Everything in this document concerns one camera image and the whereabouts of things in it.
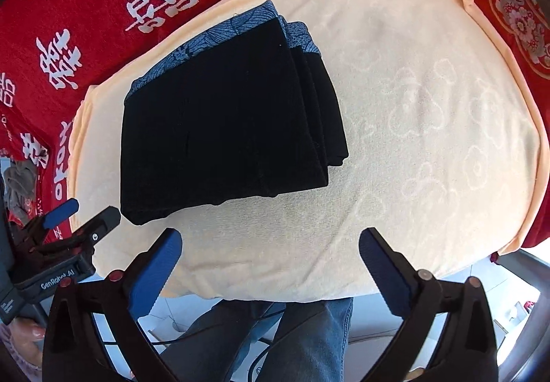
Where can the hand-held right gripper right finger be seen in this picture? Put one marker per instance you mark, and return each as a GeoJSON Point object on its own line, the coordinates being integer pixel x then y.
{"type": "Point", "coordinates": [386, 274]}

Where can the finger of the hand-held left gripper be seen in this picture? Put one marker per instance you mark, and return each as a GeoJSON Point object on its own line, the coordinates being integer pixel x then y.
{"type": "Point", "coordinates": [103, 223]}
{"type": "Point", "coordinates": [62, 212]}

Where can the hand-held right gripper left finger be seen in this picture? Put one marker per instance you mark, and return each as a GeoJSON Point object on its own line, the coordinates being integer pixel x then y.
{"type": "Point", "coordinates": [154, 274]}

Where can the black pants with blue waistband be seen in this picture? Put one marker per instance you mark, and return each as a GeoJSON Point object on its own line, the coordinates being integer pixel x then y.
{"type": "Point", "coordinates": [223, 128]}

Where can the person's left forearm pink sleeve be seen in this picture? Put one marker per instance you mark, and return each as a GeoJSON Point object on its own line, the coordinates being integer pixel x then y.
{"type": "Point", "coordinates": [21, 356]}

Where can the person's left hand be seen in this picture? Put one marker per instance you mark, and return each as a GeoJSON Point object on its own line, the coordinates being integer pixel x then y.
{"type": "Point", "coordinates": [30, 329]}

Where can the grey cloth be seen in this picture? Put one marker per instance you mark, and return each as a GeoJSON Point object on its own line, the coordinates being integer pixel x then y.
{"type": "Point", "coordinates": [19, 184]}

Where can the person's legs in blue jeans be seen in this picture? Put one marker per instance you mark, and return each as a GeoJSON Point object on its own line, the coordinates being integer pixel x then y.
{"type": "Point", "coordinates": [309, 343]}

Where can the cream blanket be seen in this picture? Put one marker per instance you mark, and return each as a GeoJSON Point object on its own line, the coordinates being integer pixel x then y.
{"type": "Point", "coordinates": [408, 150]}

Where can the red printed blanket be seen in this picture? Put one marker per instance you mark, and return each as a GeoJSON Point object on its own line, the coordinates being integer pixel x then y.
{"type": "Point", "coordinates": [86, 21]}

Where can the red floral-patterned pillow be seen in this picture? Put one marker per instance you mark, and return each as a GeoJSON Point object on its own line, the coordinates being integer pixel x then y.
{"type": "Point", "coordinates": [515, 0]}

